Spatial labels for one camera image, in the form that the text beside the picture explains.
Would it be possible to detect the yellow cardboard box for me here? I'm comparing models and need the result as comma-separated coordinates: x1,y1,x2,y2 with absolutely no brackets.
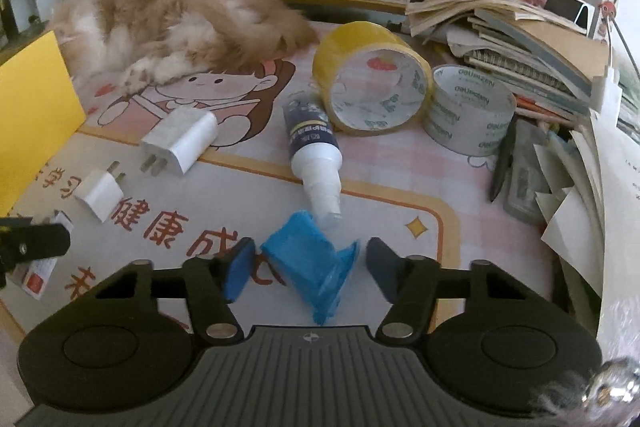
0,31,86,216

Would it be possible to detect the white spray bottle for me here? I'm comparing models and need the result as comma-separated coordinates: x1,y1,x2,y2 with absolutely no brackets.
283,91,343,229

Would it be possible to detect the blue cloth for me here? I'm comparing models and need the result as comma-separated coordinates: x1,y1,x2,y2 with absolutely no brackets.
260,211,360,325

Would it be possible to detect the small white charger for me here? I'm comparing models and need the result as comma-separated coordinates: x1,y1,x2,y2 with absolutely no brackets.
74,160,126,222

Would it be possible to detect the large white charger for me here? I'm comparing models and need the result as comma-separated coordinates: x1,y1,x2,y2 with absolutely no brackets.
140,107,218,176

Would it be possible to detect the orange and white cat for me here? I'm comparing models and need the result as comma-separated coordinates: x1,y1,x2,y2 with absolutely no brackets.
48,0,318,93

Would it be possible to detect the yellow tape roll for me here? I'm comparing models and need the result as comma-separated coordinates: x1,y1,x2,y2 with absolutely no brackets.
311,22,434,135

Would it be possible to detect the stack of notebooks and papers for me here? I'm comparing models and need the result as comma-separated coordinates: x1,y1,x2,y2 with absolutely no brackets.
406,0,639,355

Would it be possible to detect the pink cartoon table mat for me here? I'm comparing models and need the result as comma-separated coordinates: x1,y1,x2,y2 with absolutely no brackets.
0,20,566,333

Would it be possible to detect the small white red box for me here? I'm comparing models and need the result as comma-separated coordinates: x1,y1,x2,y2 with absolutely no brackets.
21,210,74,300

